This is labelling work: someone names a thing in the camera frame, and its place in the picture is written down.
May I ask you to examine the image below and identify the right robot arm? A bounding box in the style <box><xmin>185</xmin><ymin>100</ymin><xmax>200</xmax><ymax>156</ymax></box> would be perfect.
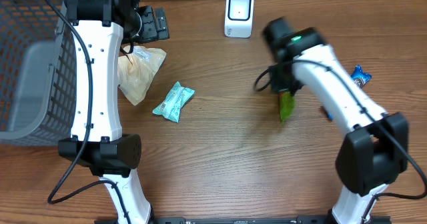
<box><xmin>263</xmin><ymin>20</ymin><xmax>408</xmax><ymax>223</ymax></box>

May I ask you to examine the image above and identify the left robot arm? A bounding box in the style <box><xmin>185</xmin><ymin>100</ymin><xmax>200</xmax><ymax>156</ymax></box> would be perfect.
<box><xmin>58</xmin><ymin>0</ymin><xmax>169</xmax><ymax>223</ymax></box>

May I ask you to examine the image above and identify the teal snack packet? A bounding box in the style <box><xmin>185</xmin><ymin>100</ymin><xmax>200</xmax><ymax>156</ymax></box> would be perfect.
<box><xmin>152</xmin><ymin>81</ymin><xmax>195</xmax><ymax>123</ymax></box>

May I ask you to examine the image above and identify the blue oreo packet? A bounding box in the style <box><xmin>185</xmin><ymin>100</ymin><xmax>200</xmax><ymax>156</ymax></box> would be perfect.
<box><xmin>321</xmin><ymin>65</ymin><xmax>372</xmax><ymax>121</ymax></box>

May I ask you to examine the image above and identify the green candy bag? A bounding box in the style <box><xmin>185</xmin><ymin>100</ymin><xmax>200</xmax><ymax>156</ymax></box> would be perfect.
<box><xmin>279</xmin><ymin>92</ymin><xmax>295</xmax><ymax>124</ymax></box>

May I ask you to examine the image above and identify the white barcode scanner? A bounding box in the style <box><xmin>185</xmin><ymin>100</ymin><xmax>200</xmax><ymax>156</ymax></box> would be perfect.
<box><xmin>224</xmin><ymin>0</ymin><xmax>254</xmax><ymax>38</ymax></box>

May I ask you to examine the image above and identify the grey plastic shopping basket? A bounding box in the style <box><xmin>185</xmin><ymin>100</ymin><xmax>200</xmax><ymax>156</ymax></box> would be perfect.
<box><xmin>1</xmin><ymin>0</ymin><xmax>76</xmax><ymax>146</ymax></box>

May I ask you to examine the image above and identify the beige snack bag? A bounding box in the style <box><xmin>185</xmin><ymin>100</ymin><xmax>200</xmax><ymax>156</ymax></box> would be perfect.
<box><xmin>117</xmin><ymin>46</ymin><xmax>167</xmax><ymax>105</ymax></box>

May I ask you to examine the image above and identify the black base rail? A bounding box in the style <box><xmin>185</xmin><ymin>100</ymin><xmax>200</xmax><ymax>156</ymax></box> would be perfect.
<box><xmin>94</xmin><ymin>215</ymin><xmax>392</xmax><ymax>224</ymax></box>

